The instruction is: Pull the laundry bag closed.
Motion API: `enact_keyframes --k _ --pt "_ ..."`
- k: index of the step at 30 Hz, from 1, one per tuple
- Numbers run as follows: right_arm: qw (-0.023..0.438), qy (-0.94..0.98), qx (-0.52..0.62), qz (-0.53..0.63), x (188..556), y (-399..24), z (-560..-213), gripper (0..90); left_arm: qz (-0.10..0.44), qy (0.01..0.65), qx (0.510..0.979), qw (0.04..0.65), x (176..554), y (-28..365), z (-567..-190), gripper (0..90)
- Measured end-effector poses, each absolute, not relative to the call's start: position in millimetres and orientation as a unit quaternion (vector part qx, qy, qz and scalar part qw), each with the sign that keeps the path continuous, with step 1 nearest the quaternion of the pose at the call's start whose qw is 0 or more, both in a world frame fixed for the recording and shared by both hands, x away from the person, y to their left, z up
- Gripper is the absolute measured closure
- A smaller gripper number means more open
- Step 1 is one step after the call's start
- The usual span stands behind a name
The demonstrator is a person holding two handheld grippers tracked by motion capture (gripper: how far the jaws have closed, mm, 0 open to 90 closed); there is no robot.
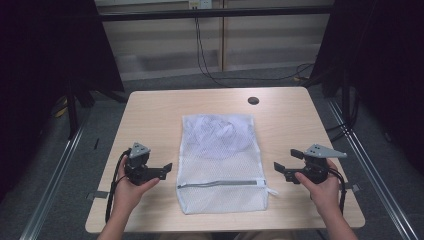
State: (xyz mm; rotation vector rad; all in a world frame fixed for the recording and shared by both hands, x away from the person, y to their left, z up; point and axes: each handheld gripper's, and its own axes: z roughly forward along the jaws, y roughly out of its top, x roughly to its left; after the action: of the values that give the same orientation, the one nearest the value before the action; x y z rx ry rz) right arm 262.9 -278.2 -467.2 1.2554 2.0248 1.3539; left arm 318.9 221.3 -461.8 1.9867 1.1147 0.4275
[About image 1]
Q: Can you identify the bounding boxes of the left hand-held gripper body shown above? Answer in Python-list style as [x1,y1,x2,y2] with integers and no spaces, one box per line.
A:
[124,142,158,186]

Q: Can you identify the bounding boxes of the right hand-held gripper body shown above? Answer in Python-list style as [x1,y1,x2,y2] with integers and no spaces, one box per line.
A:
[298,143,348,185]

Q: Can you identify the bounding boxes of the white mesh laundry bag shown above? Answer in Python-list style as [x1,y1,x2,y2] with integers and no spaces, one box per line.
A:
[175,113,279,215]

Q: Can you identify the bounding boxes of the person's right hand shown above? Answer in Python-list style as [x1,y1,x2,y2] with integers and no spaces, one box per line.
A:
[294,158,343,214]

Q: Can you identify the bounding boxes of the person's left hand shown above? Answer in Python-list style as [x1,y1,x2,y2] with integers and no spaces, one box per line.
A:
[113,154,161,214]

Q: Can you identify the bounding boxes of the white garment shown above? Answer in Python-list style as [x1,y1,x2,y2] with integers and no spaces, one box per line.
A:
[184,114,255,160]

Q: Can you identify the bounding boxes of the yellow object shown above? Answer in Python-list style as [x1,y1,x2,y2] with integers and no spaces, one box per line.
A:
[54,96,69,118]

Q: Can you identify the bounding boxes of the black curtain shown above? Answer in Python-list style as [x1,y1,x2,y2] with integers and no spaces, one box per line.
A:
[0,0,126,201]
[309,0,424,174]

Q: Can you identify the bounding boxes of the black horizontal bar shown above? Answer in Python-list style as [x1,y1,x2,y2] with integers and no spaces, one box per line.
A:
[99,5,334,23]

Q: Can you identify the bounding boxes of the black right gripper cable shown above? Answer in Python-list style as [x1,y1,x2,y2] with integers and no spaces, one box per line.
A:
[328,166,346,216]

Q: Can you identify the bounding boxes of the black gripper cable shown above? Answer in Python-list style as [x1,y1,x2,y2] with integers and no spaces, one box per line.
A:
[104,148,133,224]
[328,166,346,216]

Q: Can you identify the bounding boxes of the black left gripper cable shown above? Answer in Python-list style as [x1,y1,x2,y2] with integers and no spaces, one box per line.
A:
[104,148,133,224]

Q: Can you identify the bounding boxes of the black floor cables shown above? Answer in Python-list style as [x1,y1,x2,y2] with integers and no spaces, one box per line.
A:
[324,89,361,143]

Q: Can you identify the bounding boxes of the aluminium floor rail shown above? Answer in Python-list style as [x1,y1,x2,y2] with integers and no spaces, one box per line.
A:
[19,113,91,240]
[326,98,424,240]

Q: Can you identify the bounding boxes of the black wall cable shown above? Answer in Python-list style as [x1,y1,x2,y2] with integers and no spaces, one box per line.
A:
[196,17,316,83]
[194,17,234,89]

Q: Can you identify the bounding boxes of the wooden wall post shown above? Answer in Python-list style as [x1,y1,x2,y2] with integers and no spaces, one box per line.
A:
[218,0,230,72]

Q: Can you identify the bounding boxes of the white wall outlet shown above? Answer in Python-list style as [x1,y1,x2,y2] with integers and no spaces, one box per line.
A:
[188,0,213,10]

